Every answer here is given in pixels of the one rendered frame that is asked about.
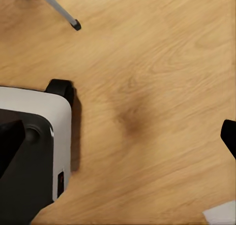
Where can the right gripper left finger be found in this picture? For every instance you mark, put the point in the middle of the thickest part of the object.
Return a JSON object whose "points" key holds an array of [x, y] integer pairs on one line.
{"points": [[12, 135]]}

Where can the camera tripod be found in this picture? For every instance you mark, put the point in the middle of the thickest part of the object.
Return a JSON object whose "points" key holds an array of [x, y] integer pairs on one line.
{"points": [[74, 23]]}

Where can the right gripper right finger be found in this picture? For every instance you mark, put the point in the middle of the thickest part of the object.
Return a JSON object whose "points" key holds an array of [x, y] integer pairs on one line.
{"points": [[228, 135]]}

